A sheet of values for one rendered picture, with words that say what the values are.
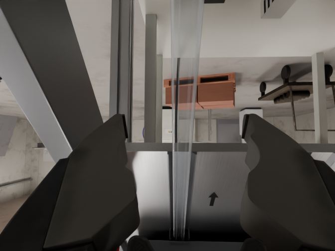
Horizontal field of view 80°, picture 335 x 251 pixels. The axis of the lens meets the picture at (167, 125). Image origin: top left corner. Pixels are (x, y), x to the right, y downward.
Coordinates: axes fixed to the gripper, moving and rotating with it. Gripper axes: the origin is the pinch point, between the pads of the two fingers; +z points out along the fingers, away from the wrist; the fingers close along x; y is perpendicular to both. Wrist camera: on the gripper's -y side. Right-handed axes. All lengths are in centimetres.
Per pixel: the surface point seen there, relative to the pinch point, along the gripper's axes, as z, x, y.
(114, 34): 34.1, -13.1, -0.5
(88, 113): 4.1, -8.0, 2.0
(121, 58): 32.1, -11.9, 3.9
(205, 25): 58, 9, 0
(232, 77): 277, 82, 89
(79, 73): 4.1, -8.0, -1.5
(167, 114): 506, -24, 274
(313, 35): 64, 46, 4
